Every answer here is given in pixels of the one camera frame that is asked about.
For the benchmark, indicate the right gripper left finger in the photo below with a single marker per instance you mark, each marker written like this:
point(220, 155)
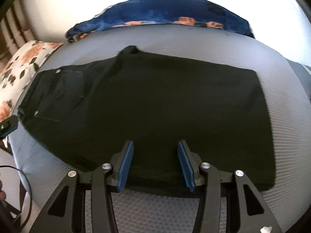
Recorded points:
point(121, 163)

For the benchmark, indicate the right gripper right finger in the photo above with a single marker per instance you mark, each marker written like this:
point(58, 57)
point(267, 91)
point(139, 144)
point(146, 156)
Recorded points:
point(190, 164)

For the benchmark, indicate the black pants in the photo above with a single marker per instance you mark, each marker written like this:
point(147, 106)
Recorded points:
point(83, 114)

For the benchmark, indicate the white floral pillow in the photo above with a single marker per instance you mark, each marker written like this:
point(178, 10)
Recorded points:
point(20, 70)

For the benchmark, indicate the blue floral blanket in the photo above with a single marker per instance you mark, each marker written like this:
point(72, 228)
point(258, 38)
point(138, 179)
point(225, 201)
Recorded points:
point(196, 13)

